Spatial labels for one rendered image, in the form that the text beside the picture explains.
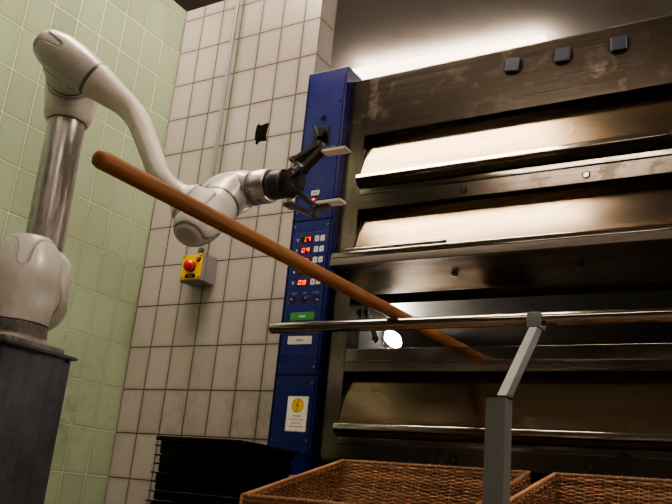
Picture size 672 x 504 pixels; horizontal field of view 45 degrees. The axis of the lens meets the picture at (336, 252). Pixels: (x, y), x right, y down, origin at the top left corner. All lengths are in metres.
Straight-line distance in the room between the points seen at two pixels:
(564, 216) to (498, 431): 0.89
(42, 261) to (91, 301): 0.93
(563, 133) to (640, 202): 0.31
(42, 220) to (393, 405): 1.08
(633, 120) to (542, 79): 0.31
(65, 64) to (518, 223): 1.29
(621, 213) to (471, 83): 0.65
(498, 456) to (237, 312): 1.37
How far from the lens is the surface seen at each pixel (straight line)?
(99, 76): 2.22
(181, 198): 1.37
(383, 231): 2.53
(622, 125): 2.38
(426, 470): 2.26
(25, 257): 1.99
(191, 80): 3.31
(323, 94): 2.83
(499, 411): 1.59
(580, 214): 2.31
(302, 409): 2.48
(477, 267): 2.26
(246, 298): 2.74
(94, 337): 2.92
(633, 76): 2.44
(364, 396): 2.42
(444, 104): 2.61
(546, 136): 2.43
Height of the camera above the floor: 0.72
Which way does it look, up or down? 17 degrees up
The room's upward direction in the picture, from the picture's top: 5 degrees clockwise
